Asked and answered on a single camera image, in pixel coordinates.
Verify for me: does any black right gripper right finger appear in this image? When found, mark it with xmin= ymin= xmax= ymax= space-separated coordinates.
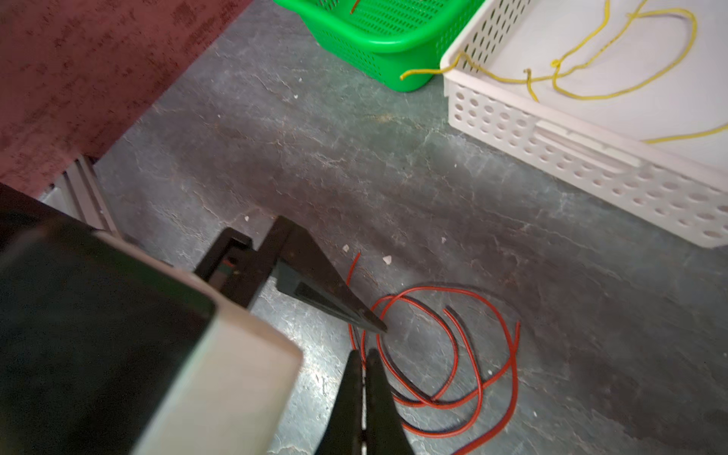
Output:
xmin=365 ymin=349 xmax=414 ymax=455

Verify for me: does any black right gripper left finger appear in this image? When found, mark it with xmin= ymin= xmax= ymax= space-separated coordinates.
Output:
xmin=315 ymin=350 xmax=364 ymax=455

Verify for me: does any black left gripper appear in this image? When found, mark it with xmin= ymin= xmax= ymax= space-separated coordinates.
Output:
xmin=195 ymin=216 xmax=388 ymax=334

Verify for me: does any green plastic basket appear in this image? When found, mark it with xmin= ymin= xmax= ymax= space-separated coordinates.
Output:
xmin=276 ymin=0 xmax=483 ymax=93

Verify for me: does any cream perforated basket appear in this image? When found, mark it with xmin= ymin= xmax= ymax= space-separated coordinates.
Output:
xmin=441 ymin=1 xmax=727 ymax=248

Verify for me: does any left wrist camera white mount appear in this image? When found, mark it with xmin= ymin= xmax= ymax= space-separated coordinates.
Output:
xmin=1 ymin=187 xmax=303 ymax=454

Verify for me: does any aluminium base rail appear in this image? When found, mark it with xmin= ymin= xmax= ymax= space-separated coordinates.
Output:
xmin=38 ymin=157 xmax=123 ymax=239

